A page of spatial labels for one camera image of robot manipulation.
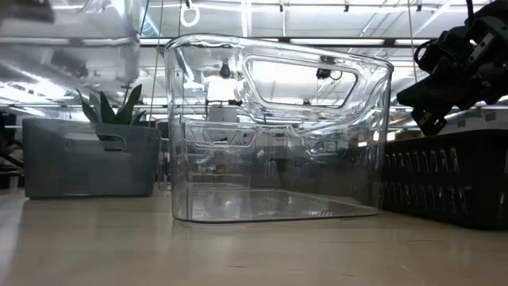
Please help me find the long ceiling light fixture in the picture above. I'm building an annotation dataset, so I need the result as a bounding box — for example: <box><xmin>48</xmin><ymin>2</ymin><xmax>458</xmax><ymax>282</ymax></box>
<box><xmin>288</xmin><ymin>37</ymin><xmax>386</xmax><ymax>46</ymax></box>

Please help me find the gray plastic storage bin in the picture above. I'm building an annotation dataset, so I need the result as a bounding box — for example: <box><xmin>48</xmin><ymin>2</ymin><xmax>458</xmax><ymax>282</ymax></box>
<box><xmin>21</xmin><ymin>118</ymin><xmax>162</xmax><ymax>200</ymax></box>

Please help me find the green snake plant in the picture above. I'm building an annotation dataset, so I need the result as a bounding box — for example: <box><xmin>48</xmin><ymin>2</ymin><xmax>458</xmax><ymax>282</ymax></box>
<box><xmin>76</xmin><ymin>83</ymin><xmax>148</xmax><ymax>128</ymax></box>

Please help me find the white hanging ring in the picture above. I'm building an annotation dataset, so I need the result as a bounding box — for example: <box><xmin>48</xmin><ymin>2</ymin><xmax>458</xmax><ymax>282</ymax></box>
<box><xmin>179</xmin><ymin>0</ymin><xmax>201</xmax><ymax>29</ymax></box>

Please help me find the thin yellow hanging cord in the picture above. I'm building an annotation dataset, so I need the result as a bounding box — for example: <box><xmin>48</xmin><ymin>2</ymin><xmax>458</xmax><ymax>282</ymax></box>
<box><xmin>406</xmin><ymin>0</ymin><xmax>418</xmax><ymax>84</ymax></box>

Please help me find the clear plastic storage bin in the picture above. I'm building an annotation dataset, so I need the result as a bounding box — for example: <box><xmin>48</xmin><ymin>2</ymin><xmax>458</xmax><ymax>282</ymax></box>
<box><xmin>164</xmin><ymin>33</ymin><xmax>394</xmax><ymax>224</ymax></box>
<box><xmin>186</xmin><ymin>118</ymin><xmax>302</xmax><ymax>191</ymax></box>

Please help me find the black slotted plastic basket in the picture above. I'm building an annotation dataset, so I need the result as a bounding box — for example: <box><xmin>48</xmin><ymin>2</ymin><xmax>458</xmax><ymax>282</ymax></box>
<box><xmin>381</xmin><ymin>129</ymin><xmax>508</xmax><ymax>230</ymax></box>

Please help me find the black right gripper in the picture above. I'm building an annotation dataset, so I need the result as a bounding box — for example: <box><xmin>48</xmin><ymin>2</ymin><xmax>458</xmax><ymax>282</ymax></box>
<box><xmin>396</xmin><ymin>15</ymin><xmax>508</xmax><ymax>137</ymax></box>

